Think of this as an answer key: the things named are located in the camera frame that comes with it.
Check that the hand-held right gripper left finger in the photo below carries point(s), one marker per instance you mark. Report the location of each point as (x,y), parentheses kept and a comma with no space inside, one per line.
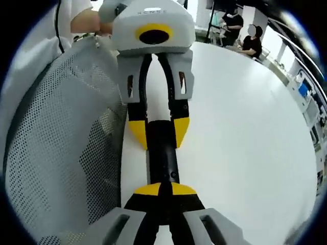
(132,222)

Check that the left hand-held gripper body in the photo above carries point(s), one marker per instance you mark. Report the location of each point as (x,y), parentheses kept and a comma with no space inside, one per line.
(153,15)

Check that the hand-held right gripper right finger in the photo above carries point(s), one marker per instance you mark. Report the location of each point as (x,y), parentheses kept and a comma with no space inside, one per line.
(196,222)

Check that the black remote control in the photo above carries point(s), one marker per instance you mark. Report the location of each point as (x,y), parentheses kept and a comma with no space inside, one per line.
(162,153)

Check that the person's left hand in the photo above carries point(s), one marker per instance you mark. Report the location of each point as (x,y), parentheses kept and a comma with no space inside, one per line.
(87,23)

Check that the black stand pole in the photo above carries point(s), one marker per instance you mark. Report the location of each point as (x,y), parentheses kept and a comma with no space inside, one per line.
(211,20)

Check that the grey mesh bag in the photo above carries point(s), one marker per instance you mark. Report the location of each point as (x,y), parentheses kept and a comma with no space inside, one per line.
(64,143)

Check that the person's white shirt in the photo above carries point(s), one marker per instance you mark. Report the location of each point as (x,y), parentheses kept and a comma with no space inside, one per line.
(33,56)

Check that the blue bin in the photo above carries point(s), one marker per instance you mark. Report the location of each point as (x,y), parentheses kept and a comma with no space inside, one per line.
(303,89)

